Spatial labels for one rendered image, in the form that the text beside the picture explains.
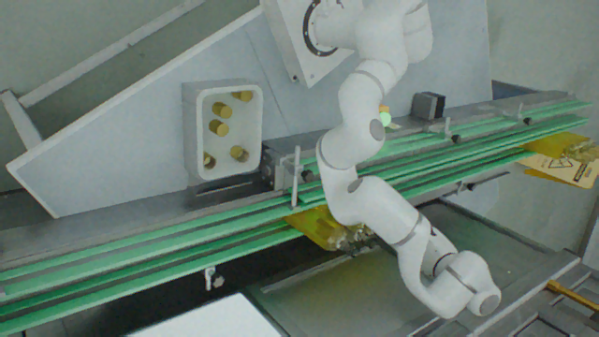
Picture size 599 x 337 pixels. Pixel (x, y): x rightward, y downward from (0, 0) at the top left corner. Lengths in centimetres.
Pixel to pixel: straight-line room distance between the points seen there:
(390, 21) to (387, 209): 35
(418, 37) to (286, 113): 47
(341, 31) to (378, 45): 24
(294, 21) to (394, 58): 33
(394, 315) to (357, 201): 39
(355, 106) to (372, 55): 14
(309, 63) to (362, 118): 43
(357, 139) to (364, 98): 8
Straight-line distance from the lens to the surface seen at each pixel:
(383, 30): 89
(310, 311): 109
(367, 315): 110
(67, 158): 109
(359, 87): 85
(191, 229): 106
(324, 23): 117
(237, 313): 107
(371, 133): 80
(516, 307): 130
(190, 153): 113
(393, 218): 83
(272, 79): 124
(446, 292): 94
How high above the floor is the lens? 175
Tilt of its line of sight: 46 degrees down
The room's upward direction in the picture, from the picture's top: 120 degrees clockwise
